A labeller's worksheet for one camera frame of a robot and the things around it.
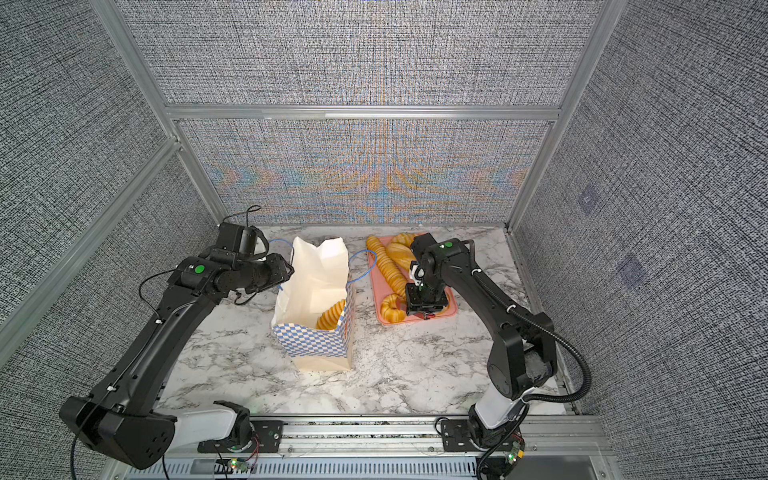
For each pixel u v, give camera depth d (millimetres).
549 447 731
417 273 761
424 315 733
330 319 878
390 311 912
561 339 413
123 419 368
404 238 1097
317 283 949
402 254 1012
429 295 697
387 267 1035
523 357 445
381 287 1029
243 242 555
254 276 605
